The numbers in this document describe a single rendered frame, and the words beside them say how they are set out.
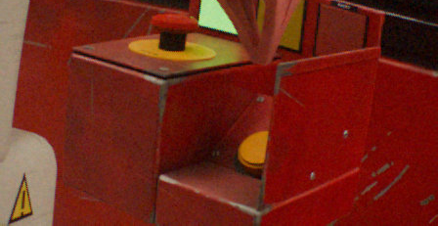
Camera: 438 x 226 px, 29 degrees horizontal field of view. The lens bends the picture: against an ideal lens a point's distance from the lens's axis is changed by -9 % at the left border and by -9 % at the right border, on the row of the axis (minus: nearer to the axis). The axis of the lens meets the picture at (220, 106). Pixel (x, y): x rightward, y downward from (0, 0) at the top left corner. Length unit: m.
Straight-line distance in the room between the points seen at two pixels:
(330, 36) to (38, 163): 0.39
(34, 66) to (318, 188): 0.58
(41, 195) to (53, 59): 0.75
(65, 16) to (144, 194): 0.49
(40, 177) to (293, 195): 0.29
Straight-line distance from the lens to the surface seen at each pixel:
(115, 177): 0.71
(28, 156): 0.40
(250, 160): 0.69
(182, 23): 0.72
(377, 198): 0.96
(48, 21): 1.16
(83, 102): 0.72
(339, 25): 0.74
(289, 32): 0.77
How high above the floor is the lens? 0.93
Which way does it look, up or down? 15 degrees down
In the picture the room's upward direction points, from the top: 7 degrees clockwise
